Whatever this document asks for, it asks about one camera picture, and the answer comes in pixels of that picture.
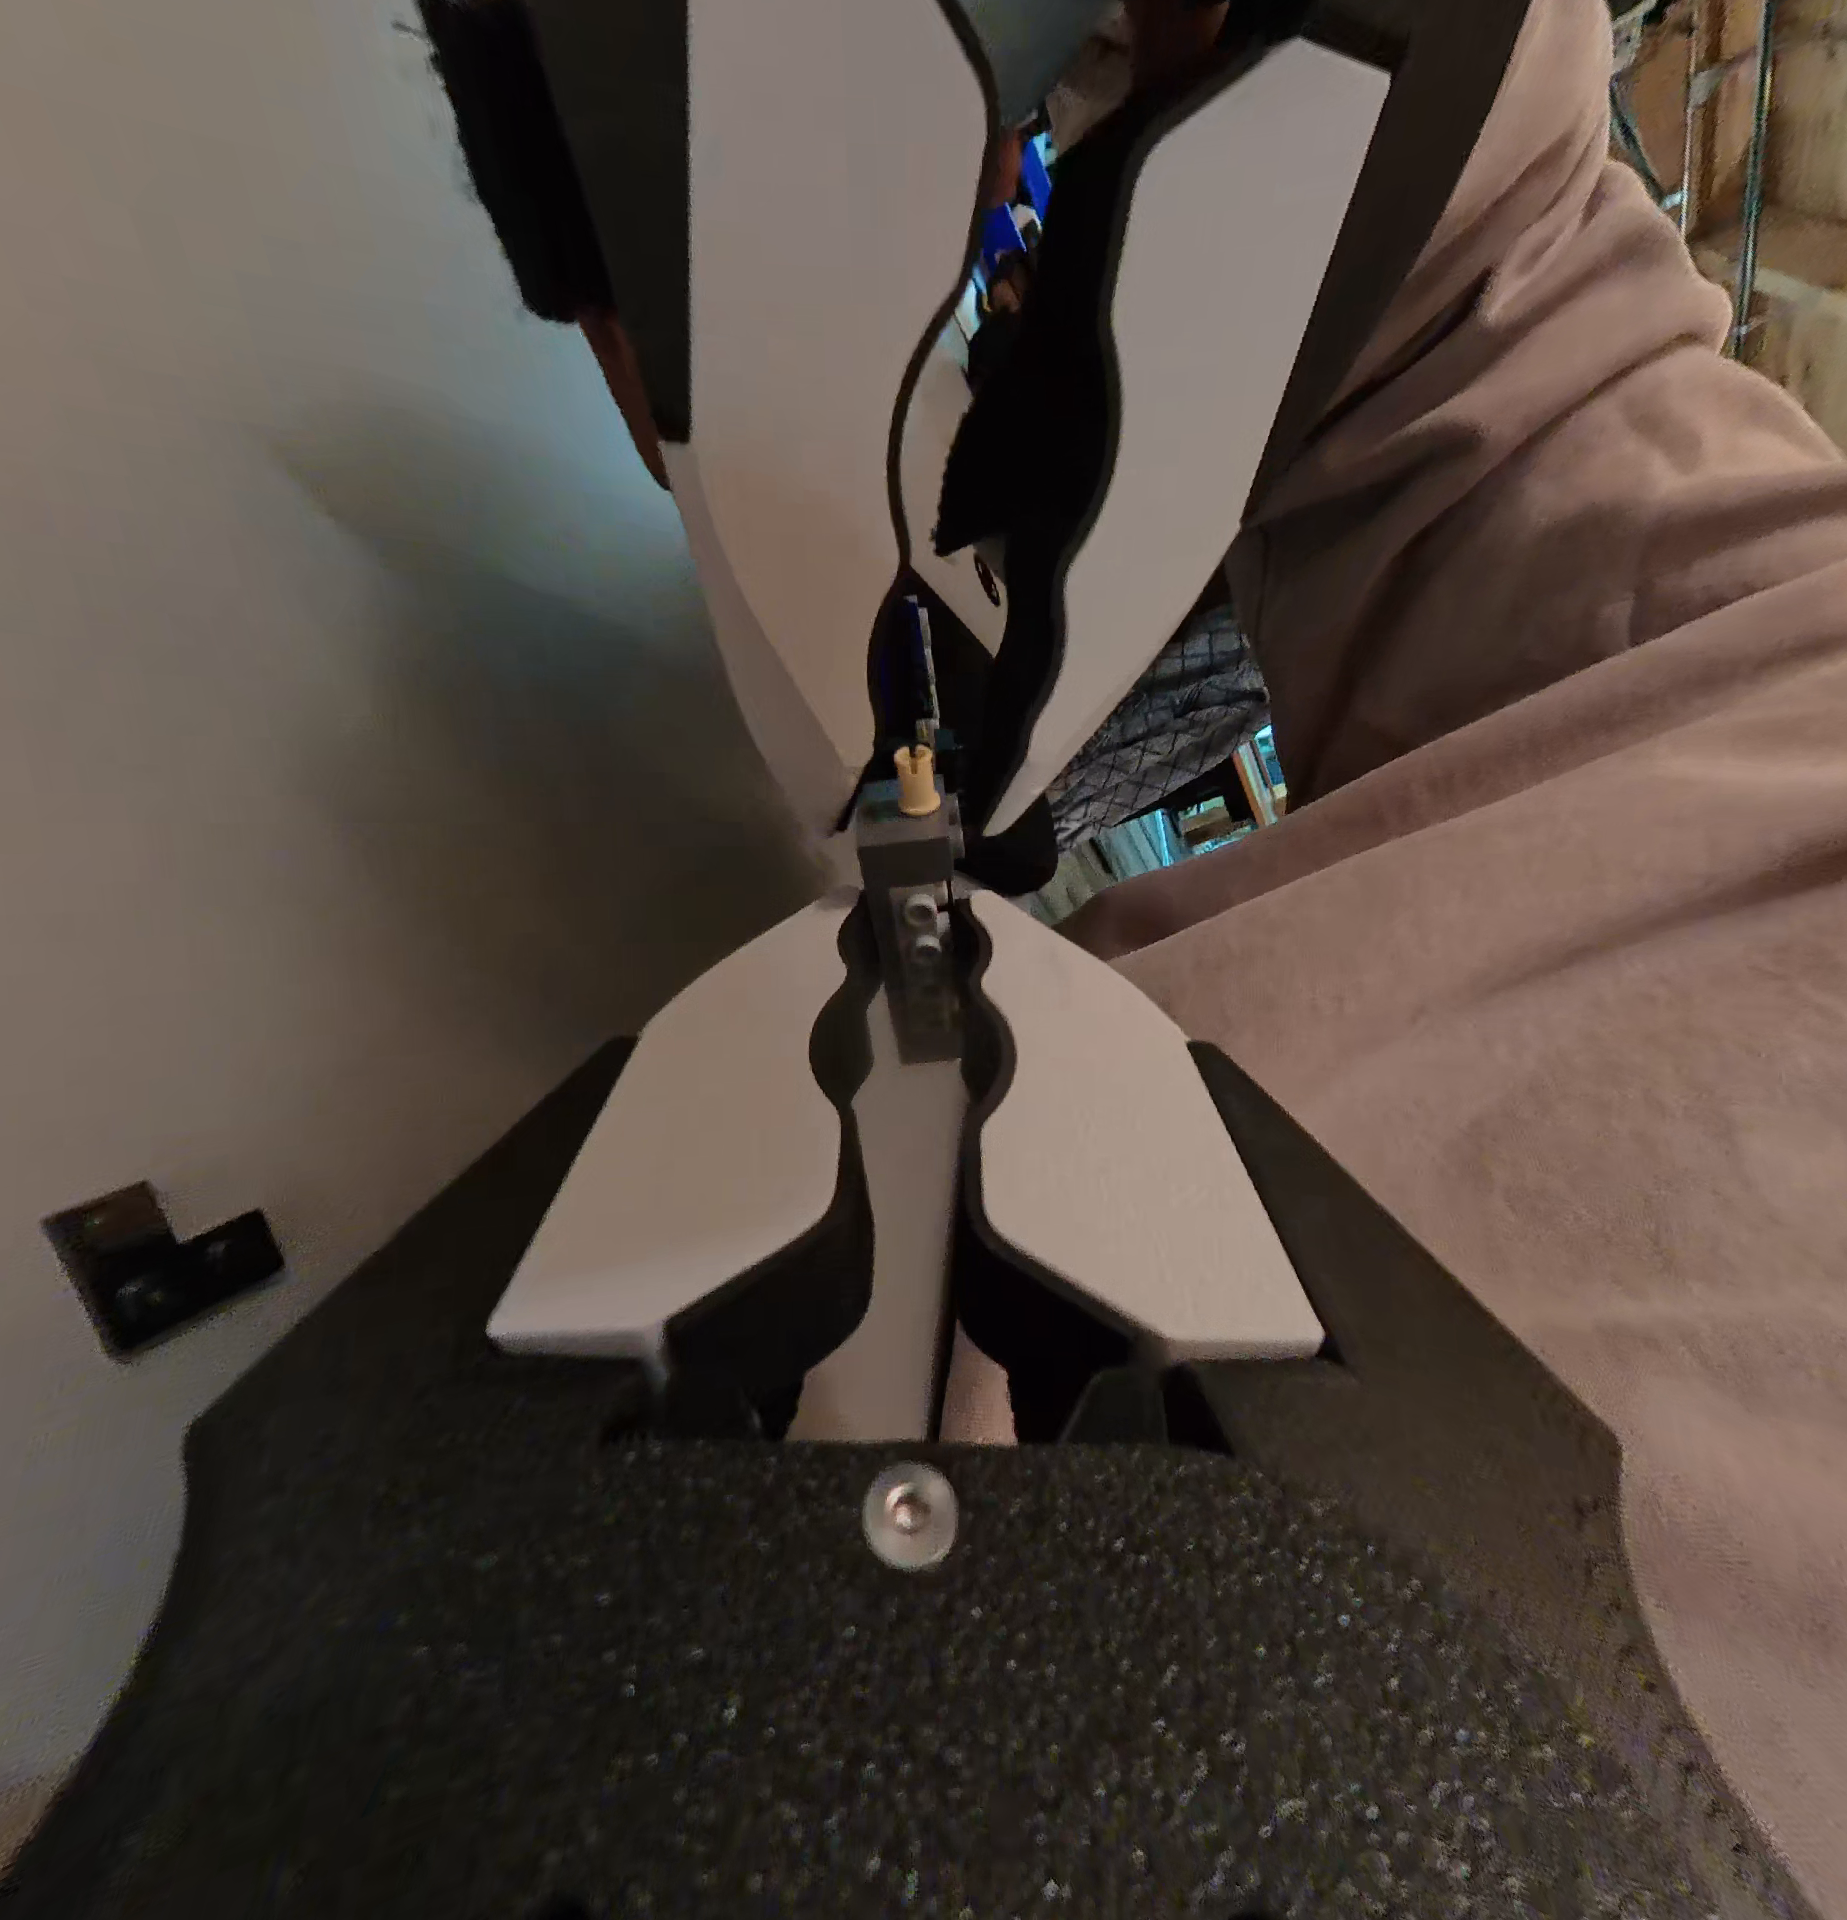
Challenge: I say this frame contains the person's right forearm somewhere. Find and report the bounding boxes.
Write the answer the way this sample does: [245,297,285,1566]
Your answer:
[1222,0,1847,804]

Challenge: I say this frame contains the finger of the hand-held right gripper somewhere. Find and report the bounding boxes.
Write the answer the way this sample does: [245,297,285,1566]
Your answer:
[667,0,1007,839]
[984,31,1392,842]

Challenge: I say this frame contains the grey axle brick assembly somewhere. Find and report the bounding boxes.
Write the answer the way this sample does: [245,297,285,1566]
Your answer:
[855,735,965,1067]

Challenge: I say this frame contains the black L-shaped lego piece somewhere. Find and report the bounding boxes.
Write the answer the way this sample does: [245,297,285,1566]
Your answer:
[40,1180,287,1359]

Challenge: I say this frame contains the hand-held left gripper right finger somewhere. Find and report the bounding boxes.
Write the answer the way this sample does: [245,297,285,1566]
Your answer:
[952,898,1331,1437]

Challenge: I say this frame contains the grey quilted cloth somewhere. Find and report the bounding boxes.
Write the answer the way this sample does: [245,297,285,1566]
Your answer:
[1049,605,1272,856]

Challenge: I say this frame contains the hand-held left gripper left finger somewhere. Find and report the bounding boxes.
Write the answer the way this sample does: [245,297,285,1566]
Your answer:
[484,898,876,1437]

